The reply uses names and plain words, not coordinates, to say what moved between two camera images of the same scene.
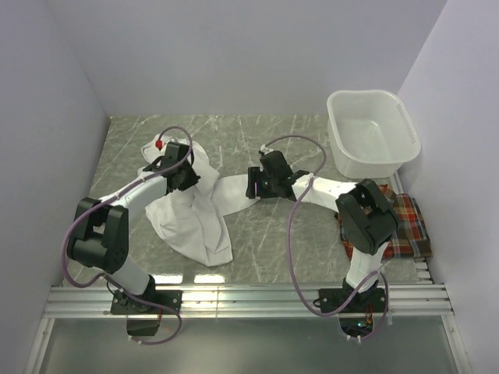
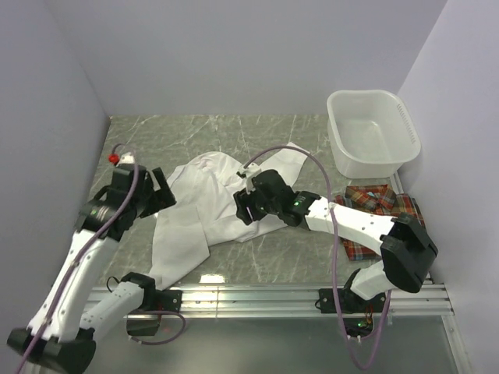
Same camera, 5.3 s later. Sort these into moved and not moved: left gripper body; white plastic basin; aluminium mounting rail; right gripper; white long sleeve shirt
Moved: right gripper; white long sleeve shirt; left gripper body
Not moved: aluminium mounting rail; white plastic basin
